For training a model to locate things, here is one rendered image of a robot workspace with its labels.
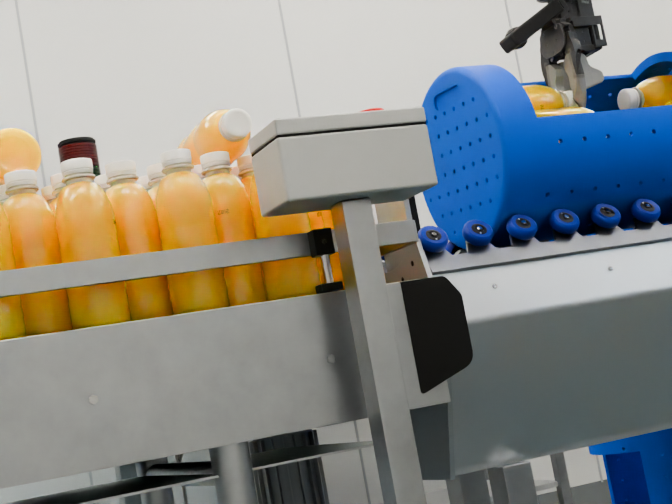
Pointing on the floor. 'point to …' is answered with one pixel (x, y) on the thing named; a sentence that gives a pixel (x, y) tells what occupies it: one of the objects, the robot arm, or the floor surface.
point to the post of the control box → (377, 352)
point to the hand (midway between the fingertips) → (569, 105)
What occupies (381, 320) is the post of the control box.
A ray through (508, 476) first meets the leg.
